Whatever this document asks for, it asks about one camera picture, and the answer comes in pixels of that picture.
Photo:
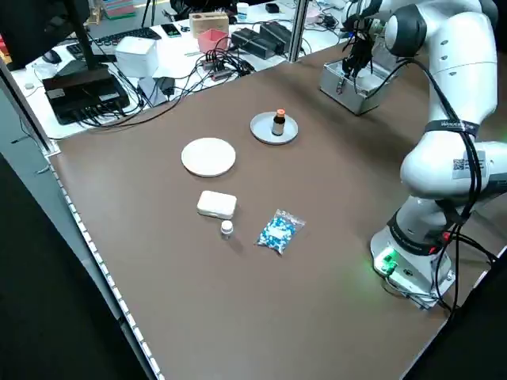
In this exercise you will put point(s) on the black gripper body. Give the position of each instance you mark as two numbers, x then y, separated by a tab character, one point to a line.
362	49

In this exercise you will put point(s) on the silver aluminium medical kit case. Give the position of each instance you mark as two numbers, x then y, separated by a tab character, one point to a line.
352	99

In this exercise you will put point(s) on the brown iodophor bottle orange cap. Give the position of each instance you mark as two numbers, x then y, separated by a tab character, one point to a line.
279	124

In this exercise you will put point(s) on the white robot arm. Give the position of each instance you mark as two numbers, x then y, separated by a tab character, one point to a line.
455	59

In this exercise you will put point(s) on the gray round plate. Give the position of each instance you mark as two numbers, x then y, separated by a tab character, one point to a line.
261	128

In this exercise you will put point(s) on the white round plate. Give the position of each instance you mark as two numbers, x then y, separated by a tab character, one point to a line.
208	156

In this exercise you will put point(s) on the black power supply brick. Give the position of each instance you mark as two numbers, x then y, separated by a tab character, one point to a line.
251	42
276	35

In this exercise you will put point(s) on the white cup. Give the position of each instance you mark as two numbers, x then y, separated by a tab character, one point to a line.
242	12

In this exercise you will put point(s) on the black usb hub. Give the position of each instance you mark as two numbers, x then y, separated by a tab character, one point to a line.
222	71

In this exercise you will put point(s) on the pink plastic box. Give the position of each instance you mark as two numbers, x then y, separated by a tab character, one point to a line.
214	39

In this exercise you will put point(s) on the blue capsule bag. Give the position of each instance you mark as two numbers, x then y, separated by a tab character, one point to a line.
279	231

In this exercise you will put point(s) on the white desk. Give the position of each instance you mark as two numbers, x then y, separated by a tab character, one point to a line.
174	59

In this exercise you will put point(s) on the black smartphone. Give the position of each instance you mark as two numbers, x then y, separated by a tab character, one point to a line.
171	30

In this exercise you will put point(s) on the black plug adapter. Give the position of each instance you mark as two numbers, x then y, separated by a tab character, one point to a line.
166	86

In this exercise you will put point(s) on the white plastic box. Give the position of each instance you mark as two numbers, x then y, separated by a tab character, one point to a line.
216	204

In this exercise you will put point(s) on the small white pill bottle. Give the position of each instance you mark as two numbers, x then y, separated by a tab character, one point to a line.
226	229

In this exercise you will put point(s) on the white cube box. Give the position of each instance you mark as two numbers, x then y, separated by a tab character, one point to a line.
136	55

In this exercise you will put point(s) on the black keyboard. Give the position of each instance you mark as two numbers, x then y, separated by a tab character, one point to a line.
126	36

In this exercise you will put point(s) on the pink green paper stack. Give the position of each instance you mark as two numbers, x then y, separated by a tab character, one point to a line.
119	8

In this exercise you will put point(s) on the black electronics box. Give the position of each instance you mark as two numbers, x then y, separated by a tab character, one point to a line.
85	97

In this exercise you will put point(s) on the black computer mouse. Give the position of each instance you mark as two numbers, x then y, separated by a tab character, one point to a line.
52	56

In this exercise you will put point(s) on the black computer monitor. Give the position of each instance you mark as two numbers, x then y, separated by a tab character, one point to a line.
39	23

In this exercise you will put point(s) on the aluminium frame post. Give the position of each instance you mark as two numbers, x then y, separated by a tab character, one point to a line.
27	107
298	31

